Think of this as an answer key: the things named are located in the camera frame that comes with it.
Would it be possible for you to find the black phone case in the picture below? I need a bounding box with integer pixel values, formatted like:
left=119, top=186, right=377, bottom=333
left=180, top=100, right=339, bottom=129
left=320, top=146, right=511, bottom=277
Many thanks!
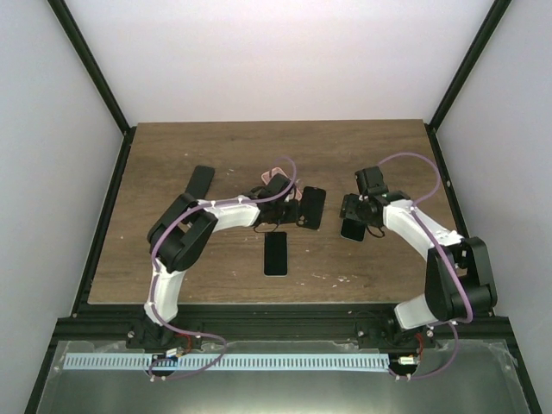
left=297, top=186, right=326, bottom=230

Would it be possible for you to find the pink phone case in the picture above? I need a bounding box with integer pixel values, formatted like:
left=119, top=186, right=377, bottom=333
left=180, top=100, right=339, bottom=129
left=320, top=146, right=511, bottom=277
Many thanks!
left=260, top=166, right=287, bottom=185

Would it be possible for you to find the teal edged black phone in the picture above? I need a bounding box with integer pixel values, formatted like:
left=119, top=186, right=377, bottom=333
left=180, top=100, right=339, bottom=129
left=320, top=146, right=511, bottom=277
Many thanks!
left=340, top=219, right=366, bottom=242

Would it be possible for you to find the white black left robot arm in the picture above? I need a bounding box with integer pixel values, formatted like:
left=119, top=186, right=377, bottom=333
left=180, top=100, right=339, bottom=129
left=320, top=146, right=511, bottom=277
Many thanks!
left=144, top=173, right=295, bottom=348

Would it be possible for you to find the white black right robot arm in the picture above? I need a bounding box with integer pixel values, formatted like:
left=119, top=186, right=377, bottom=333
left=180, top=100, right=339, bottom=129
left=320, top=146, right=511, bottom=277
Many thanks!
left=340, top=166, right=498, bottom=348

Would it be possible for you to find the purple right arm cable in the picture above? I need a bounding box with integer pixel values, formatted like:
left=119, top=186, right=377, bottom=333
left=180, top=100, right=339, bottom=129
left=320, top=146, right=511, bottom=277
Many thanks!
left=377, top=151, right=475, bottom=380

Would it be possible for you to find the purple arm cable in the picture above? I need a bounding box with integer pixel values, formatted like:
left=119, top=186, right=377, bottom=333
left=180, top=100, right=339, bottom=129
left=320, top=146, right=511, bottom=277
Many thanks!
left=146, top=155, right=298, bottom=383
left=377, top=151, right=475, bottom=380

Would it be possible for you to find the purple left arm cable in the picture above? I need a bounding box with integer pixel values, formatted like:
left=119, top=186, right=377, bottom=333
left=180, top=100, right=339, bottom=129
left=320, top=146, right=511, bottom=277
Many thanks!
left=146, top=155, right=298, bottom=383

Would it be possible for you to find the black aluminium frame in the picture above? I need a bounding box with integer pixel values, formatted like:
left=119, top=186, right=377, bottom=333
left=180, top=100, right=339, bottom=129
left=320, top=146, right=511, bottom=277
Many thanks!
left=25, top=1, right=542, bottom=413

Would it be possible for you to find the light blue slotted cable duct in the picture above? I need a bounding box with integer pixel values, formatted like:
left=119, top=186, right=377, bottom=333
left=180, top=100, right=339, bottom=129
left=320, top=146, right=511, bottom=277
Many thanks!
left=63, top=353, right=390, bottom=373

